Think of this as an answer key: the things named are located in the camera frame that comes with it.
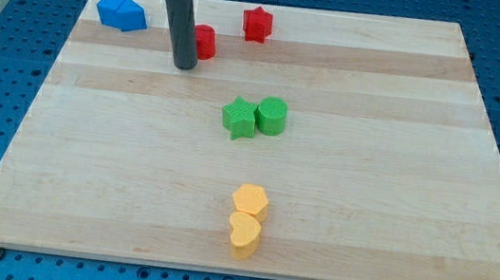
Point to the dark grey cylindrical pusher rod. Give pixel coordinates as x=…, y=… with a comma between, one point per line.
x=182, y=32

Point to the red cylinder block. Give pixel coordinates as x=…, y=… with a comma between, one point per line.
x=205, y=41

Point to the blue pentagon block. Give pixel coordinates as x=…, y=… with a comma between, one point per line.
x=130, y=16

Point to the blue cube block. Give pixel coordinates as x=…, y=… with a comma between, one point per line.
x=108, y=12

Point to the red star block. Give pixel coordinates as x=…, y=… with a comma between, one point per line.
x=257, y=24

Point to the green star block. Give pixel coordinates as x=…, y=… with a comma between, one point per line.
x=239, y=118

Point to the green cylinder block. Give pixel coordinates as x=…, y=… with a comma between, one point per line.
x=271, y=116

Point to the yellow hexagon block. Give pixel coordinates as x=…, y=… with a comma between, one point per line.
x=251, y=199

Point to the light wooden board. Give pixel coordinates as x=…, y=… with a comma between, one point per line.
x=387, y=168

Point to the yellow heart block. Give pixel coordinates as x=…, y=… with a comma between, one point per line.
x=245, y=235

